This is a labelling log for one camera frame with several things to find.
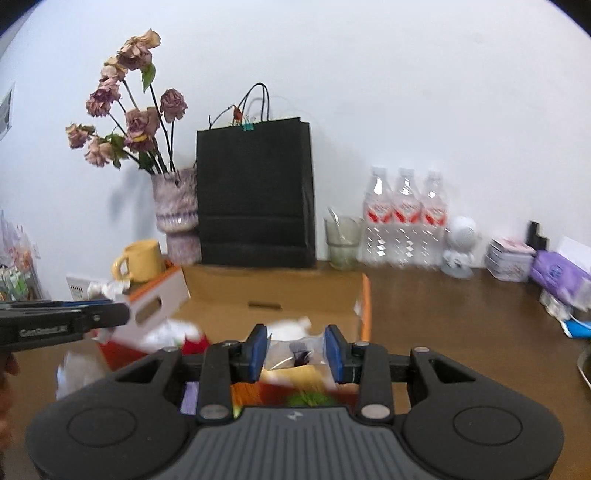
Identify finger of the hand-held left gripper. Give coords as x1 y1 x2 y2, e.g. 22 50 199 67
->
46 299 117 311
82 303 131 333

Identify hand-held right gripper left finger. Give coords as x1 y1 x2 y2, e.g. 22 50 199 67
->
108 324 269 425

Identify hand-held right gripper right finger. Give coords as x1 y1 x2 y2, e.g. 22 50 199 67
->
323 324 478 425

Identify clear plastic bag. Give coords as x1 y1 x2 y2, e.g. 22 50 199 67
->
262 333 327 371

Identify orange cardboard box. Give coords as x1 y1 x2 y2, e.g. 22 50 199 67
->
95 264 373 409

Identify white plastic device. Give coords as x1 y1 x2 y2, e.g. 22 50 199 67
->
66 273 100 302

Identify white crumpled tissue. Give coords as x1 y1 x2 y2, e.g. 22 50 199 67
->
87 281 132 303

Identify red cloth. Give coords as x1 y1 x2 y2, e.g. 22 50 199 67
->
181 330 212 357

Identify yellow mug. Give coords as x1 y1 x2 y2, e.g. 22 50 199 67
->
113 239 167 284

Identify hanging snack packets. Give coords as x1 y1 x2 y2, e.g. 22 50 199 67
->
0 210 45 302

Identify glass cup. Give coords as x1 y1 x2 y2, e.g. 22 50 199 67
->
324 216 363 271

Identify purple white ceramic vase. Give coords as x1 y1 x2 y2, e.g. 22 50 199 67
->
152 168 201 267

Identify white plastic spoon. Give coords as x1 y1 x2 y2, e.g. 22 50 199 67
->
327 206 347 243

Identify clear water bottle red label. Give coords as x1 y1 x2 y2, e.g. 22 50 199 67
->
361 167 396 267
390 168 424 269
419 170 450 269

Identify black paper bag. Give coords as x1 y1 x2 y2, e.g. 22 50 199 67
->
196 83 317 270

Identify white robot figurine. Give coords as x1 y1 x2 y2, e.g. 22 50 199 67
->
441 215 482 280

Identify dried pink flowers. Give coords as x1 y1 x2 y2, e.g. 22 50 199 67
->
66 28 188 175

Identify printed tin box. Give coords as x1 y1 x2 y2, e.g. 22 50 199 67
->
485 237 537 282

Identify black rectangular object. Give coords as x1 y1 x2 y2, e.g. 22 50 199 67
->
529 221 550 253

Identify purple tissue pack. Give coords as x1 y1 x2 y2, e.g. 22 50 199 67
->
529 250 591 311

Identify blue packet edge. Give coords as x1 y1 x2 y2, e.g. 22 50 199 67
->
561 318 591 340

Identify white carton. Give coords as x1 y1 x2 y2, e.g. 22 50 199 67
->
556 236 591 274

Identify wall poster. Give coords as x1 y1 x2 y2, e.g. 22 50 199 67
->
0 82 16 142

